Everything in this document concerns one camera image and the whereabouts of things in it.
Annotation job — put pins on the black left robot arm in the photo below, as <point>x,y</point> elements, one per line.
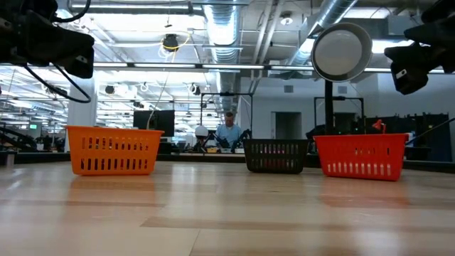
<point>21,7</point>

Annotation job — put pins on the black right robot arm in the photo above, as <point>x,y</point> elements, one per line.
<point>440,10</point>

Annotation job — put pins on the black background robot arm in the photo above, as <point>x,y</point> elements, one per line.
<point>241,137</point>
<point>217,139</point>

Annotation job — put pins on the black desk lamp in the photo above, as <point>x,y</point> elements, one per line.
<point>341,51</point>

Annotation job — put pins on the black background shelving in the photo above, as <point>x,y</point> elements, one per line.
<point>426,135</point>

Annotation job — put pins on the red plastic basket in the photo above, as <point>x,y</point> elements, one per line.
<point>359,142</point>

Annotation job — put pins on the orange plastic basket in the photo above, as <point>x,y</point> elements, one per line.
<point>113,132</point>

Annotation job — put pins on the black background monitor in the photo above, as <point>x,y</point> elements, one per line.
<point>160,122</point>

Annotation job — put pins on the dark background doorway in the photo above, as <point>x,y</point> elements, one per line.
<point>286,126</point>

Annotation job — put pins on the black plastic basket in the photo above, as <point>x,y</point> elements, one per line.
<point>275,141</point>

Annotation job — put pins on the white round background lamp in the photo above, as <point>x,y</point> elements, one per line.
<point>201,131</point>

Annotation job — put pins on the person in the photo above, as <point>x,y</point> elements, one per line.
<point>228,133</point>

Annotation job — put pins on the silver ventilation duct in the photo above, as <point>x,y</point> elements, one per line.
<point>224,28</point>
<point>334,9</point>

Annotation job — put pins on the black overhead camera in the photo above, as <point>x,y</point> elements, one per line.
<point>170,42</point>

